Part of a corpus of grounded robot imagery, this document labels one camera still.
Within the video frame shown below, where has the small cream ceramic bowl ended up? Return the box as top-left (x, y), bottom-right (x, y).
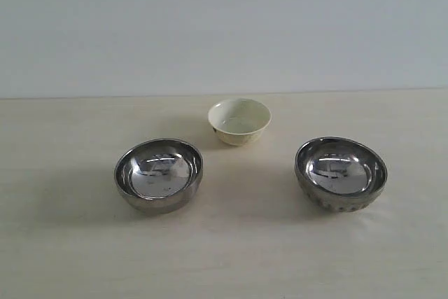
top-left (208, 98), bottom-right (272, 146)

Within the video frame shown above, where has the smooth stainless steel bowl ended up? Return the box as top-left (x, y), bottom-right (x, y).
top-left (113, 138), bottom-right (204, 216)

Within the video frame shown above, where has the ribbed stainless steel bowl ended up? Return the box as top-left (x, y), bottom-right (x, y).
top-left (294, 137), bottom-right (388, 212)

